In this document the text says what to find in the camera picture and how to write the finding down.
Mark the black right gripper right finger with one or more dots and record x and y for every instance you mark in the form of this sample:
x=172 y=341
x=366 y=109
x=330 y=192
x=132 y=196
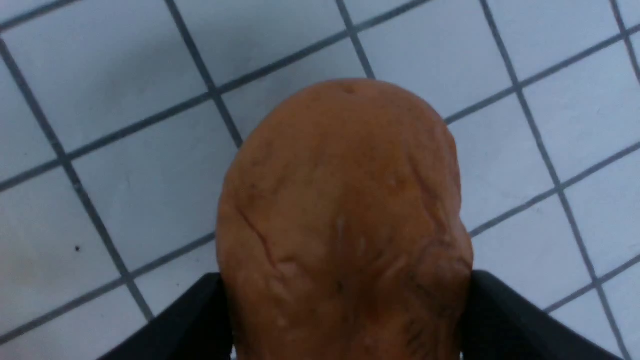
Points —
x=500 y=324

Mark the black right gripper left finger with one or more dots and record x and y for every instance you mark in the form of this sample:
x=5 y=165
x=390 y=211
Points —
x=195 y=327

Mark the orange potato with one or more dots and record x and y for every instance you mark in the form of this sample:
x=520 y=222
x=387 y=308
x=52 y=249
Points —
x=339 y=230

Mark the white grid tablecloth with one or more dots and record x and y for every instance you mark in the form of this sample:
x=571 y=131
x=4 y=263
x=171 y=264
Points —
x=119 y=119

